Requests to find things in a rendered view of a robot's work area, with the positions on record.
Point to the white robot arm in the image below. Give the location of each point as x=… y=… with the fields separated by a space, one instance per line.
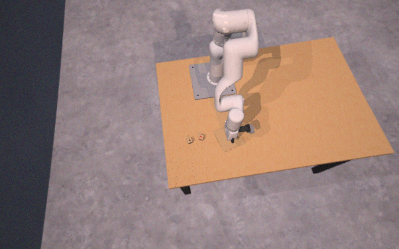
x=227 y=52

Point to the tan flat mat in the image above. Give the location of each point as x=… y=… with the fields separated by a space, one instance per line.
x=226 y=144

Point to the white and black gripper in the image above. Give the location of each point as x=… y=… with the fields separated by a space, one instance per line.
x=231 y=135

